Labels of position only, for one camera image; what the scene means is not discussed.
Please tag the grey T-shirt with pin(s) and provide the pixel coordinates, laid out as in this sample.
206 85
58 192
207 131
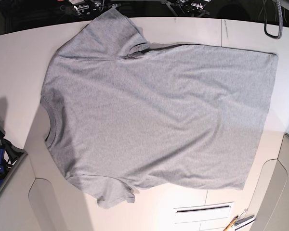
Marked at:
124 116

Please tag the yellow pencil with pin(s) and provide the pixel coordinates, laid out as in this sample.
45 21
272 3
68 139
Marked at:
231 223

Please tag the blue black equipment pile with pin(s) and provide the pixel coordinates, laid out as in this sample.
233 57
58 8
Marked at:
9 155

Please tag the white cable slot cover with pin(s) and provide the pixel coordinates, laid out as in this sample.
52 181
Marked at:
202 213

